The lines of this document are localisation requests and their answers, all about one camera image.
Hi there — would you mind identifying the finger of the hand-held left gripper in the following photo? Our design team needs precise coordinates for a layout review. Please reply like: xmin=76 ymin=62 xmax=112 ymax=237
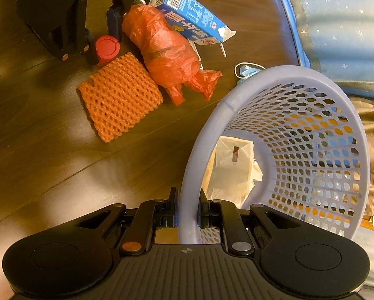
xmin=106 ymin=0 xmax=147 ymax=42
xmin=47 ymin=0 xmax=98 ymax=67

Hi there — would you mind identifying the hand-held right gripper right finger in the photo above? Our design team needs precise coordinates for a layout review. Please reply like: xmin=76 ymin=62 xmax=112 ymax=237
xmin=199 ymin=188 xmax=300 ymax=254

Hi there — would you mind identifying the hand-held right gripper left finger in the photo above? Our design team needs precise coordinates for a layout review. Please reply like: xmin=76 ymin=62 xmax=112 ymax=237
xmin=75 ymin=187 xmax=179 ymax=255

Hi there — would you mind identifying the red plastic cap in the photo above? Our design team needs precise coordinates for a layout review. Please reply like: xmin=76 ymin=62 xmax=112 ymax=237
xmin=96 ymin=36 xmax=121 ymax=67

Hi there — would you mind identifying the lavender plastic mesh basket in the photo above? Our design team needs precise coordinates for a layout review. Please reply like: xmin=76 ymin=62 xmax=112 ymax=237
xmin=178 ymin=65 xmax=370 ymax=246

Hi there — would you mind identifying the orange plastic bag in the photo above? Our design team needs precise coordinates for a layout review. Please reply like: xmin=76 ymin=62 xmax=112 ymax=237
xmin=121 ymin=4 xmax=223 ymax=105

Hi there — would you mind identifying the orange foam fruit net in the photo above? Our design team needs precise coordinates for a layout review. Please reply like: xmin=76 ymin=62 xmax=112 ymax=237
xmin=77 ymin=52 xmax=164 ymax=143

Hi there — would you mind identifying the blue drink carton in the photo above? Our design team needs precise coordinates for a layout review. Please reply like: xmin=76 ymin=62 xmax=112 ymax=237
xmin=156 ymin=0 xmax=237 ymax=46

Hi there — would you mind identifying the blue face mask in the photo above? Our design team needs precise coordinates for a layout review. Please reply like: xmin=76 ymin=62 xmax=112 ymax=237
xmin=235 ymin=62 xmax=266 ymax=85

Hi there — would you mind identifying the white plastic bag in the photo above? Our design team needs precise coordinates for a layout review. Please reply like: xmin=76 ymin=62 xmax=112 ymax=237
xmin=206 ymin=136 xmax=264 ymax=208

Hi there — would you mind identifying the blue starry curtain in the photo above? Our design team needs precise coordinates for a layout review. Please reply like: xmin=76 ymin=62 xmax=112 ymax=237
xmin=275 ymin=0 xmax=374 ymax=96

